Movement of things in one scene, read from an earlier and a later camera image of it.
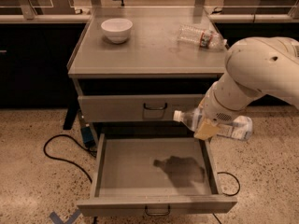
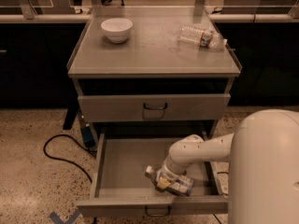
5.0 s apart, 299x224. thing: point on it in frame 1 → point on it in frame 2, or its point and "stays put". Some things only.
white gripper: (218, 112) → (168, 174)
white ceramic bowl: (117, 29) stays put
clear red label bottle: (200, 38) stays put
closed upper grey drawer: (124, 108) stays put
